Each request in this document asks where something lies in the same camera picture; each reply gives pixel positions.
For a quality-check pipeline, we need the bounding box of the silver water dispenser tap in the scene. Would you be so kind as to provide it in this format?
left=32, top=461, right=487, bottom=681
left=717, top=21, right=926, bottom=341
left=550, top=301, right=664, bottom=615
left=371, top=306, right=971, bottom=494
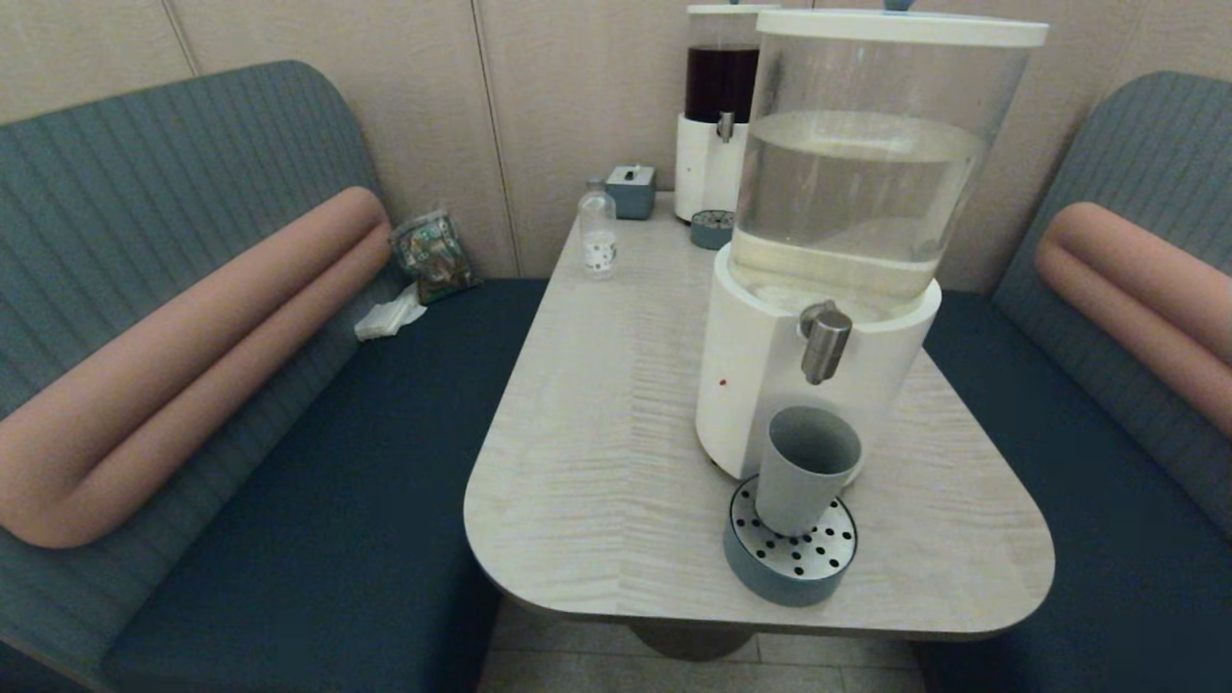
left=799, top=300, right=854, bottom=386

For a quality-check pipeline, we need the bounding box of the round blue perforated drip tray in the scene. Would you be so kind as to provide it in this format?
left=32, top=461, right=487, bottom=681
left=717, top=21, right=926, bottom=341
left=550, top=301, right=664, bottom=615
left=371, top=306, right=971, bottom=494
left=723, top=476, right=859, bottom=608
left=690, top=209, right=735, bottom=250

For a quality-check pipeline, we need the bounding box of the small clear plastic bottle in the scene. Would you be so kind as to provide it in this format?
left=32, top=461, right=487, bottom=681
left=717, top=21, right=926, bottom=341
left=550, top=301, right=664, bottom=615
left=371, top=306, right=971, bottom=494
left=578, top=176, right=619, bottom=279

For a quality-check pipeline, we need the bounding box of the grey-blue square tissue box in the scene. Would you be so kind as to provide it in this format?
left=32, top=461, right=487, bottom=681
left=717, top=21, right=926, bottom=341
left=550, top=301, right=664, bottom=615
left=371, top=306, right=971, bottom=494
left=605, top=164, right=657, bottom=219

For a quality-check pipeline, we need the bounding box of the dark drink dispenser white base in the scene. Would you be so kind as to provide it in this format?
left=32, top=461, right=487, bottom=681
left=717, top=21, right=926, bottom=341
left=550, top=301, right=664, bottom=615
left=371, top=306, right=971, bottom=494
left=674, top=12, right=771, bottom=224

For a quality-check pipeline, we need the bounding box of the dark round table pedestal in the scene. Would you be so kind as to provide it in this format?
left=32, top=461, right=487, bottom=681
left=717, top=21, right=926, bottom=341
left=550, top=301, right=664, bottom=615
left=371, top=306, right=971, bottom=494
left=628, top=621, right=759, bottom=662

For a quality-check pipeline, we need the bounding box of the crumpled white tissue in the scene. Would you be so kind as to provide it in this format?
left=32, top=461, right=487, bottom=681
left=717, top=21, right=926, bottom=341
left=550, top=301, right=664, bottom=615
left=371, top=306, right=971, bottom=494
left=353, top=283, right=427, bottom=342

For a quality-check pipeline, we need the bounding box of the white water dispenser lid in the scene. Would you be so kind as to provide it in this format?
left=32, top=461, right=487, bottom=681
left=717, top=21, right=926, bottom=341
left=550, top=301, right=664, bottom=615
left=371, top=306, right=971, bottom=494
left=756, top=8, right=1050, bottom=48

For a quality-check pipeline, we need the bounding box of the teal upholstered booth bench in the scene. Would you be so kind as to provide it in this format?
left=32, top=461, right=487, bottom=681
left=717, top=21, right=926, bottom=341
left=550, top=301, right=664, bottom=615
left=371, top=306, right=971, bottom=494
left=910, top=69, right=1232, bottom=693
left=0, top=60, right=550, bottom=693

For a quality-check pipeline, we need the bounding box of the clear bag of snacks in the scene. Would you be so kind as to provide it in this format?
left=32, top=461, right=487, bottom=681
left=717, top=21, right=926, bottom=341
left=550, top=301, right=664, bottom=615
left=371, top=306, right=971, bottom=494
left=389, top=205, right=479, bottom=305

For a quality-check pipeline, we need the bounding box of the clear water dispenser white base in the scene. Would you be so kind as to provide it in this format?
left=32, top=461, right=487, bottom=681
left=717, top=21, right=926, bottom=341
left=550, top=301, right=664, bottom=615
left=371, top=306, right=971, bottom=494
left=695, top=29, right=1040, bottom=480

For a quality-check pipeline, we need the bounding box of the grey plastic cup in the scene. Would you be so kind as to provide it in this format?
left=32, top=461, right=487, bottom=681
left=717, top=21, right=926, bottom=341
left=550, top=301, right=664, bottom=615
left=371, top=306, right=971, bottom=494
left=756, top=405, right=863, bottom=538

